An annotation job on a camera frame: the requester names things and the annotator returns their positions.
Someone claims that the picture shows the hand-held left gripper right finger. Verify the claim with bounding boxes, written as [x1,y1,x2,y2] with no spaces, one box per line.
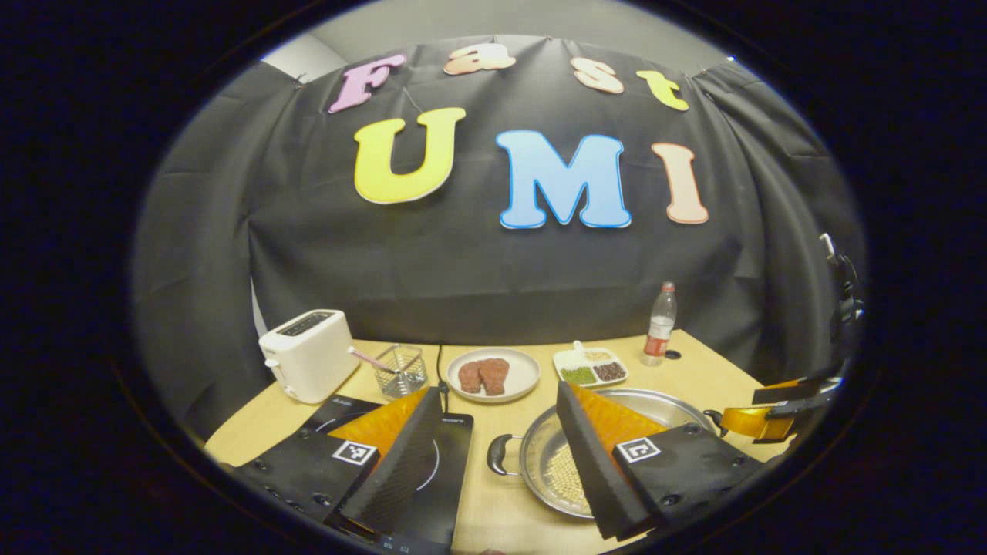
[555,381,772,542]

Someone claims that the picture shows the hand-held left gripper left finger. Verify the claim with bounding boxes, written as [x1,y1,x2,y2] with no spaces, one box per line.
[234,387,445,539]

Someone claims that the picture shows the black induction cooktop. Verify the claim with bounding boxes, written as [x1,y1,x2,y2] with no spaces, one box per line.
[301,395,475,554]

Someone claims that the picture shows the steel pot with black handles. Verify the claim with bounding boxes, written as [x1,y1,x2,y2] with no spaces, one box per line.
[487,388,729,520]

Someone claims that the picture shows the large pile of yellow soybeans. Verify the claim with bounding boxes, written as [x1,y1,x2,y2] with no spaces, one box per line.
[546,442,591,508]

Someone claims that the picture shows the pink striped stick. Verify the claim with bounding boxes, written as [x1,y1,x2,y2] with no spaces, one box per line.
[349,346,398,375]

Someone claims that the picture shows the white divided dish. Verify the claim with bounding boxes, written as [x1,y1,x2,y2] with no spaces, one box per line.
[553,341,629,388]

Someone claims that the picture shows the clear bottle with red label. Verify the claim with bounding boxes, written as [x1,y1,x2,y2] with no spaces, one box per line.
[642,281,679,367]

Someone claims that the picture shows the round white plate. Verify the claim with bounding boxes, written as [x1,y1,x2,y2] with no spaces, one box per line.
[446,347,541,404]

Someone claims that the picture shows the large red meat slice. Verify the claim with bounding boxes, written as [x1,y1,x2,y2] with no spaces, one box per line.
[478,358,511,397]

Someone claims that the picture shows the white toaster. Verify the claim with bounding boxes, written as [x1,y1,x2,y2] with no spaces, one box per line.
[258,309,361,405]

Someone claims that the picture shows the black backdrop cloth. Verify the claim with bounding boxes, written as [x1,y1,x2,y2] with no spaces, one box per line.
[131,35,868,440]

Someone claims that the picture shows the small wire basket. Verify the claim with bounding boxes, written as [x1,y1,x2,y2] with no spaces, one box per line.
[372,344,429,399]

